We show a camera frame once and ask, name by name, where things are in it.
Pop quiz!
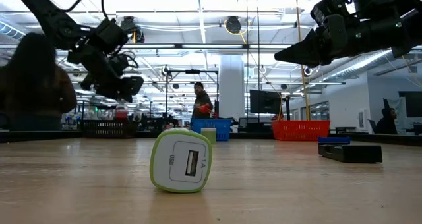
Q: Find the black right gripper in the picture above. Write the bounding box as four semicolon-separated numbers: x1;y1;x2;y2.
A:
274;14;395;68

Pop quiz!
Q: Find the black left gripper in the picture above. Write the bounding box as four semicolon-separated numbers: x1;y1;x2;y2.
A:
67;45;145;103

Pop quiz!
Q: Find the black small digital display device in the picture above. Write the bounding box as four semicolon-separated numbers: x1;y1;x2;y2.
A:
318;143;384;164

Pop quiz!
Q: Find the black plastic basket tray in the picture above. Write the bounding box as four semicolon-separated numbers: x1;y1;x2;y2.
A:
81;119;138;138

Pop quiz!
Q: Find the black computer monitor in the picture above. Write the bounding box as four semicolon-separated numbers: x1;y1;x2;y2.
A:
249;89;283;115

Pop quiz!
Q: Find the red plastic bin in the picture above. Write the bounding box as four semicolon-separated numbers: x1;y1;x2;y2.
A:
271;119;331;142

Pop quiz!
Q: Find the white building column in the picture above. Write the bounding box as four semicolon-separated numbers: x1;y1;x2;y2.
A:
219;54;245;119

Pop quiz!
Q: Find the blue small digital display device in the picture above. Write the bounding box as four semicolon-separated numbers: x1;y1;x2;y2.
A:
318;136;351;145

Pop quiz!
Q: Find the standing person with cap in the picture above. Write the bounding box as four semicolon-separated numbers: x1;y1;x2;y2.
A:
191;81;215;119

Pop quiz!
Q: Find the seated person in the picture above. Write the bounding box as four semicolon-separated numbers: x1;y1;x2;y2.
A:
375;107;398;135

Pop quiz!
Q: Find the blue plastic bin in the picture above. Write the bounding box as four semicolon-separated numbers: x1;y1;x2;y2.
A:
190;117;233;142

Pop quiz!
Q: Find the small red background object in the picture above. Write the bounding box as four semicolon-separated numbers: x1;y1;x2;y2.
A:
198;103;218;118

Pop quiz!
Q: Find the green white USB charger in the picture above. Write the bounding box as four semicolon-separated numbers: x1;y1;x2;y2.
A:
149;127;213;194

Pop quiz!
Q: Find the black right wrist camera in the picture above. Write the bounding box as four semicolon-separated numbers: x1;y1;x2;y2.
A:
311;0;351;24

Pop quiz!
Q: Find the silver ceiling air duct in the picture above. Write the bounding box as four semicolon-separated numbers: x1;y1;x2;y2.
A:
329;49;393;83

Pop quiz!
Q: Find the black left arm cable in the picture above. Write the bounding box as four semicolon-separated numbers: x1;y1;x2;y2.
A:
64;0;106;20

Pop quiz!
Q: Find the black aluminium table frame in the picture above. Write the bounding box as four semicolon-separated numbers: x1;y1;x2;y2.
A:
0;128;422;148

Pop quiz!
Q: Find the black metal gantry frame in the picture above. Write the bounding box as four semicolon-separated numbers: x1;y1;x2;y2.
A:
164;69;220;119

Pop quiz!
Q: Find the black wall screen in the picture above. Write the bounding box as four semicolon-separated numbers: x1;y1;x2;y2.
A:
398;91;422;119

